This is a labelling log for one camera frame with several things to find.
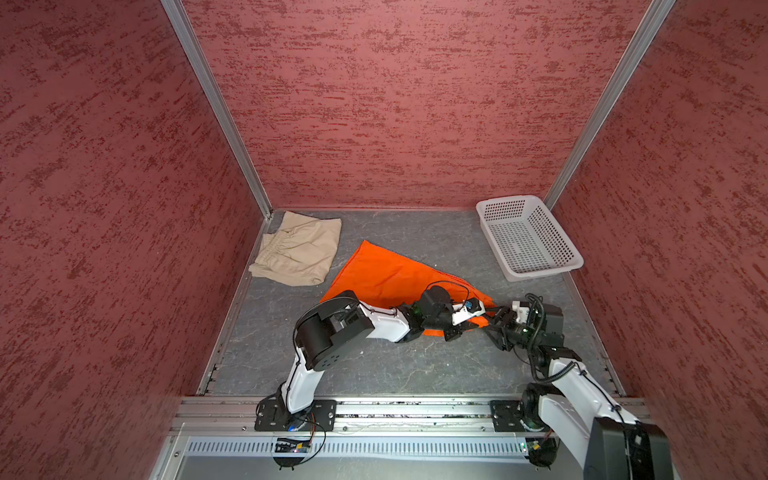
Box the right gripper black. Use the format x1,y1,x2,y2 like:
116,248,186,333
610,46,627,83
480,304,540,350

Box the orange shorts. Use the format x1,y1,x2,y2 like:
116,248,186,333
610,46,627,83
323,241,493,311

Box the beige shorts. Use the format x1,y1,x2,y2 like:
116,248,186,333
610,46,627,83
248,211,342,287

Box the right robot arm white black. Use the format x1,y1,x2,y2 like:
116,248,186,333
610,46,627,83
484,296,675,479

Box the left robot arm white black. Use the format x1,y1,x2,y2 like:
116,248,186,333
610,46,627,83
277,282,486,431

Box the white plastic basket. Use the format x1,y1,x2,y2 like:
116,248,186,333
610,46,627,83
475,195,584,282

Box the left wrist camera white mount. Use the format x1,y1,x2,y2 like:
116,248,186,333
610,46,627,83
451,298,486,326

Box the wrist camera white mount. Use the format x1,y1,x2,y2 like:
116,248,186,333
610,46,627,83
511,300,546,328
451,298,486,326

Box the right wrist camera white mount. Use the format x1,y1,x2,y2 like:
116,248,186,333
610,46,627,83
511,300,546,328

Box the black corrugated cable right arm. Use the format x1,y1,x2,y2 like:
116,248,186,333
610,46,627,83
521,292,580,386

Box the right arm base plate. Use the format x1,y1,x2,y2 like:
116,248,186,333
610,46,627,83
489,400,543,433

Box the right circuit board with wires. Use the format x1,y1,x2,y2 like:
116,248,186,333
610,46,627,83
526,438,559,469

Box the circuit board with wires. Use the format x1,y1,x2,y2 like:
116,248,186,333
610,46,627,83
526,438,559,469
272,437,314,470

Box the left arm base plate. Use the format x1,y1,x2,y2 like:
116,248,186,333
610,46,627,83
254,398,337,432

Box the left circuit board with wires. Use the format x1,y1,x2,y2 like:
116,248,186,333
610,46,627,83
272,437,314,470

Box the aluminium rail frame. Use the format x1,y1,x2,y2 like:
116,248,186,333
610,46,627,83
149,393,680,480

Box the right corner aluminium post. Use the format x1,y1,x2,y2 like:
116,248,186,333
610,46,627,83
544,0,676,210

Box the corner aluminium post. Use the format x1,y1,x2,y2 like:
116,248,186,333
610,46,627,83
161,0,274,220
544,0,676,210

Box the left corner aluminium post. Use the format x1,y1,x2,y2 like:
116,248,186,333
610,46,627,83
161,0,274,220

